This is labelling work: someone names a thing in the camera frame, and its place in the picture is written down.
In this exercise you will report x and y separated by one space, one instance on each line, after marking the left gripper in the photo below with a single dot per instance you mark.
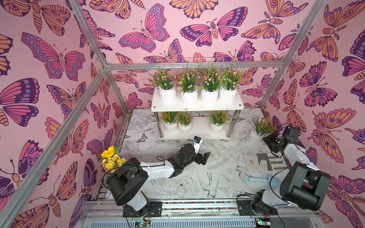
204 158

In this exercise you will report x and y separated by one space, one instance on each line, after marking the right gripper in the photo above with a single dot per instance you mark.
269 141

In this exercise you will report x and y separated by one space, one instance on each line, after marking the orange flower pot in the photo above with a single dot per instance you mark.
262 128
170 121
218 119
185 120

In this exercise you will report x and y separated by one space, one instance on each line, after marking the pink flower pot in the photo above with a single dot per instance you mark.
211 83
188 81
230 80
166 82

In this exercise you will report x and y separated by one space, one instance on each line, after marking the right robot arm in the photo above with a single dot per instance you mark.
304 186

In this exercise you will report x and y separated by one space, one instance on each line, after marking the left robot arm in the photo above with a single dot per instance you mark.
126 182

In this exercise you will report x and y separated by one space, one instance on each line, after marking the white two-tier rack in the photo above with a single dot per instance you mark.
201 124

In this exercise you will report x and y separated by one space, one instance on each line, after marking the light blue scoop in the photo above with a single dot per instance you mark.
274 182

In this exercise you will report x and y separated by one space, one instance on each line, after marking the yellow flower bouquet vase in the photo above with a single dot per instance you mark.
111 159

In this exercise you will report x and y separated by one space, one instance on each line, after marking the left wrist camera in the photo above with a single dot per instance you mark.
197 141

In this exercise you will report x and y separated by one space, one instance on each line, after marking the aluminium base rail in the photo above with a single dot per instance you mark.
204 213

